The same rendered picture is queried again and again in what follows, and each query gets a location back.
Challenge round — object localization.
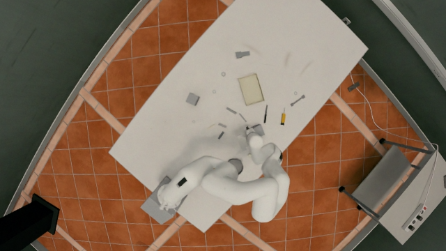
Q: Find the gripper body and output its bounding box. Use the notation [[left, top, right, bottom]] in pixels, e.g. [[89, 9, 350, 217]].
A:
[[245, 127, 254, 135]]

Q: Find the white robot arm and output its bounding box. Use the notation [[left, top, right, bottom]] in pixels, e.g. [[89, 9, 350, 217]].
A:
[[157, 132, 290, 222]]

